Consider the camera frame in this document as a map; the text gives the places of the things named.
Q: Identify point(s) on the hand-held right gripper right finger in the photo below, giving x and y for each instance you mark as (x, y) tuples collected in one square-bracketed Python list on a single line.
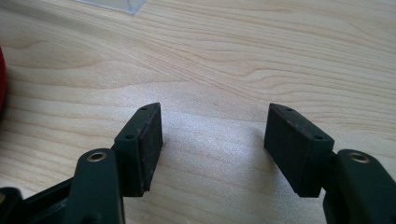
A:
[(299, 155)]

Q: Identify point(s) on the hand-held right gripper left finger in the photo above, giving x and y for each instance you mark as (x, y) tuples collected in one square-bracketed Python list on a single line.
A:
[(137, 152)]

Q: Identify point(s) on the clear plastic container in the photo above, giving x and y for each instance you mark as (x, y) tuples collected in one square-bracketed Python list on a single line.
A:
[(115, 5)]

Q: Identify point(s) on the red round object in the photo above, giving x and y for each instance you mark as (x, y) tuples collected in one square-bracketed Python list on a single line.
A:
[(2, 79)]

